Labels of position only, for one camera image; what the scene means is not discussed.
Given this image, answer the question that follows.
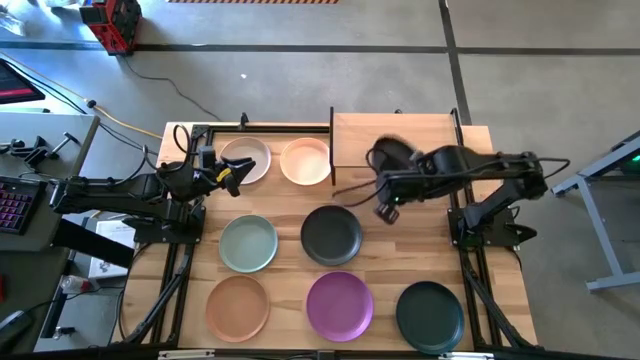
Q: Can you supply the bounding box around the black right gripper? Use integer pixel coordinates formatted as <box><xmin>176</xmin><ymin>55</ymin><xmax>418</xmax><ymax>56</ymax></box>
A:
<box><xmin>374</xmin><ymin>167</ymin><xmax>419</xmax><ymax>227</ymax></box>

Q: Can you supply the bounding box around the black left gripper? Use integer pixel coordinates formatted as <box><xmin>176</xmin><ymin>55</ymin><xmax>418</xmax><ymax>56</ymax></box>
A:
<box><xmin>194</xmin><ymin>156</ymin><xmax>257</xmax><ymax>198</ymax></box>

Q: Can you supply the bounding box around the grey-beige plate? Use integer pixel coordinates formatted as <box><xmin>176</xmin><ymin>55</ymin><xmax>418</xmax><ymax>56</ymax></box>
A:
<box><xmin>218</xmin><ymin>136</ymin><xmax>273</xmax><ymax>186</ymax></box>

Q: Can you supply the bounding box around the black plate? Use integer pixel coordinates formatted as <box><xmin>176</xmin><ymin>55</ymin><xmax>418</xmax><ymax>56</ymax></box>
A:
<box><xmin>300</xmin><ymin>204</ymin><xmax>364</xmax><ymax>267</ymax></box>

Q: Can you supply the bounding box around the sage green plate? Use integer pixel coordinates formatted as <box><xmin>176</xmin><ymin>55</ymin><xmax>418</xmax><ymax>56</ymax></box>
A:
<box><xmin>218</xmin><ymin>214</ymin><xmax>279</xmax><ymax>274</ymax></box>

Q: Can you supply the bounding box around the cream plate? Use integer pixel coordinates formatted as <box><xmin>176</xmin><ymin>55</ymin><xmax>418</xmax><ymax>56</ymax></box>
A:
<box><xmin>279</xmin><ymin>137</ymin><xmax>332</xmax><ymax>187</ymax></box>

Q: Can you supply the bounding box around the purple plate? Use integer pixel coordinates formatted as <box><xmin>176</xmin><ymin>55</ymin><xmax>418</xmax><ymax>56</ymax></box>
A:
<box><xmin>305</xmin><ymin>270</ymin><xmax>375</xmax><ymax>344</ymax></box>

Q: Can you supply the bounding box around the dark green plate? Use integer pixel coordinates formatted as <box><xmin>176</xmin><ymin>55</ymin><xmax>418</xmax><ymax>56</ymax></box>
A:
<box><xmin>395</xmin><ymin>280</ymin><xmax>466</xmax><ymax>355</ymax></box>

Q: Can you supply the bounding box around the white booklet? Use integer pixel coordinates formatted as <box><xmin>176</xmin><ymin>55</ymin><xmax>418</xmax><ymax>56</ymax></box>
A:
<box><xmin>88</xmin><ymin>219</ymin><xmax>137</xmax><ymax>280</ymax></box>

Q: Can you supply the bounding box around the terracotta plate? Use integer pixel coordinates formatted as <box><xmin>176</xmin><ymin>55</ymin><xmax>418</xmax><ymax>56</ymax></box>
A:
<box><xmin>205</xmin><ymin>274</ymin><xmax>271</xmax><ymax>344</ymax></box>

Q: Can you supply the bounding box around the black flat beam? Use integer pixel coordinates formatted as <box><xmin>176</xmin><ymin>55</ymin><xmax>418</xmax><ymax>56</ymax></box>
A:
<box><xmin>52</xmin><ymin>218</ymin><xmax>136</xmax><ymax>269</ymax></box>

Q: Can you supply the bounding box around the red tool case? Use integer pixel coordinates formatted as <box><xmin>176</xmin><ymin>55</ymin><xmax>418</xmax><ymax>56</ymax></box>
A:
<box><xmin>78</xmin><ymin>0</ymin><xmax>144</xmax><ymax>56</ymax></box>

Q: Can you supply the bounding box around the clear plastic bottle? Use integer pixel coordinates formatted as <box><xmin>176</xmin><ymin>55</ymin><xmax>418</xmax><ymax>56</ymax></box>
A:
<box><xmin>59</xmin><ymin>274</ymin><xmax>101</xmax><ymax>296</ymax></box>

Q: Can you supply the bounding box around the grey desk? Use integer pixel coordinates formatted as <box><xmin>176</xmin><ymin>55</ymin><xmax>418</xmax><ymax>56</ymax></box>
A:
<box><xmin>0</xmin><ymin>110</ymin><xmax>101</xmax><ymax>311</ymax></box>

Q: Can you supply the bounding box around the black desk clamp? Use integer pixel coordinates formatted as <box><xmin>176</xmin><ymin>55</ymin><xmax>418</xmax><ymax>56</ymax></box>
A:
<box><xmin>0</xmin><ymin>131</ymin><xmax>81</xmax><ymax>169</ymax></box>

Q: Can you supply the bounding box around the backlit keyboard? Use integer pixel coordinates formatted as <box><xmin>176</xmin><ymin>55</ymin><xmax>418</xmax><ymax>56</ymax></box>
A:
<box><xmin>0</xmin><ymin>174</ymin><xmax>49</xmax><ymax>236</ymax></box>

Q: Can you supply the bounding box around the dark computer monitor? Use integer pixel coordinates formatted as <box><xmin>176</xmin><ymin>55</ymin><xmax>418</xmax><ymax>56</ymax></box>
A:
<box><xmin>0</xmin><ymin>58</ymin><xmax>46</xmax><ymax>105</ymax></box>

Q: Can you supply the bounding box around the dark computer mouse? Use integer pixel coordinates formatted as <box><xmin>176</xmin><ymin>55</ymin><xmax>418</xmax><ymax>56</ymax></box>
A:
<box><xmin>0</xmin><ymin>309</ymin><xmax>34</xmax><ymax>346</ymax></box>

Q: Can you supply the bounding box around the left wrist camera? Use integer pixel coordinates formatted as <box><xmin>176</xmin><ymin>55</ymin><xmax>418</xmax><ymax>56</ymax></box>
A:
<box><xmin>198</xmin><ymin>144</ymin><xmax>217</xmax><ymax>169</ymax></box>

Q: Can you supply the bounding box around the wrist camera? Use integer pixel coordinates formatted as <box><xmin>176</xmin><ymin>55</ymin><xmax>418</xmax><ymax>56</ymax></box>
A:
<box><xmin>198</xmin><ymin>144</ymin><xmax>217</xmax><ymax>169</ymax></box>
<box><xmin>368</xmin><ymin>133</ymin><xmax>420</xmax><ymax>174</ymax></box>

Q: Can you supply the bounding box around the black aluminium table frame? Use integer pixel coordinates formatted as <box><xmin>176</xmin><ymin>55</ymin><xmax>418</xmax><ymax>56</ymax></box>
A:
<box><xmin>112</xmin><ymin>107</ymin><xmax>539</xmax><ymax>360</ymax></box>

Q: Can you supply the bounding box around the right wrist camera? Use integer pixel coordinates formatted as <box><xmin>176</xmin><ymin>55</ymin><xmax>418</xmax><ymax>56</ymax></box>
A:
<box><xmin>368</xmin><ymin>133</ymin><xmax>420</xmax><ymax>174</ymax></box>

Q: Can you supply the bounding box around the yellow cable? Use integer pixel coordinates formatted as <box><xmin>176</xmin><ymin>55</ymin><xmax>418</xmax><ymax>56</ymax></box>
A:
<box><xmin>0</xmin><ymin>52</ymin><xmax>164</xmax><ymax>141</ymax></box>

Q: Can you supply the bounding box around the black floor cable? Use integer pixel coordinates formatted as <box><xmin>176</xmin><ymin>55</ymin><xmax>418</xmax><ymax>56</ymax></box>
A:
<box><xmin>119</xmin><ymin>53</ymin><xmax>224</xmax><ymax>123</ymax></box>

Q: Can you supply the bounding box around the silver metal bracket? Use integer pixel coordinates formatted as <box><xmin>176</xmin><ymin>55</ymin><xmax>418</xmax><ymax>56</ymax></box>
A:
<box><xmin>157</xmin><ymin>349</ymin><xmax>216</xmax><ymax>360</ymax></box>
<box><xmin>438</xmin><ymin>351</ymin><xmax>496</xmax><ymax>360</ymax></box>

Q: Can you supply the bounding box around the grey metal table frame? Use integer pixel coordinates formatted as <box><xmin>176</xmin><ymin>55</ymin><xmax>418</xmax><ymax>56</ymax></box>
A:
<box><xmin>549</xmin><ymin>130</ymin><xmax>640</xmax><ymax>294</ymax></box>

